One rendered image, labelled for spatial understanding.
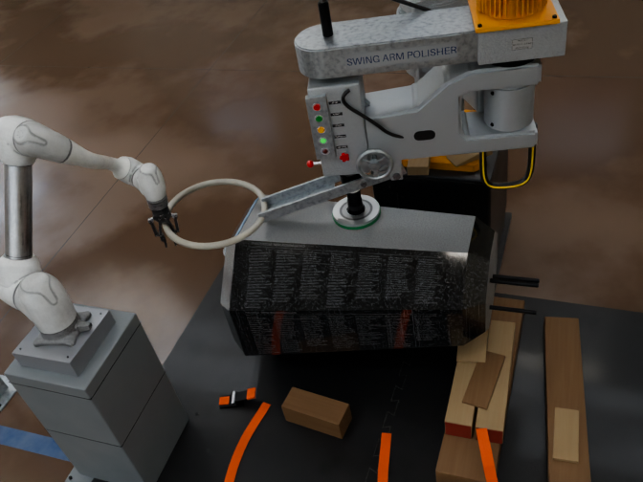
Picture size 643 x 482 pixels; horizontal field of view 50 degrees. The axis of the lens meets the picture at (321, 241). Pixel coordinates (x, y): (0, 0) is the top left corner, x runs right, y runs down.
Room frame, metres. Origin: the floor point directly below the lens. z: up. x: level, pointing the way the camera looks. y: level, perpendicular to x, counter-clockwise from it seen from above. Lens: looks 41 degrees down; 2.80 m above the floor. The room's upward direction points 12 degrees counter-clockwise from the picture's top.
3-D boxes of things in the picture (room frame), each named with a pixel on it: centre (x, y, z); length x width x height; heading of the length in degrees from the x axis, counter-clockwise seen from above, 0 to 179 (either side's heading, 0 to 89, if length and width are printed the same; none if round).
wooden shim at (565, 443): (1.52, -0.85, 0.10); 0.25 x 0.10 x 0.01; 156
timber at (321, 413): (1.91, 0.19, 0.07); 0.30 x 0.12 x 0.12; 57
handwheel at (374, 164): (2.26, -0.28, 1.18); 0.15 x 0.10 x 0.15; 79
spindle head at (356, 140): (2.38, -0.26, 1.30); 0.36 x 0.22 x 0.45; 79
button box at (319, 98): (2.30, -0.09, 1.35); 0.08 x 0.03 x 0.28; 79
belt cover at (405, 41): (2.33, -0.53, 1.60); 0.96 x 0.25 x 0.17; 79
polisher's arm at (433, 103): (2.31, -0.56, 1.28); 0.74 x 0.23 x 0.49; 79
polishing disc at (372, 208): (2.40, -0.18, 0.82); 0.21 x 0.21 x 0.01
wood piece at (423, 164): (2.71, -0.55, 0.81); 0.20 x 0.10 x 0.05; 161
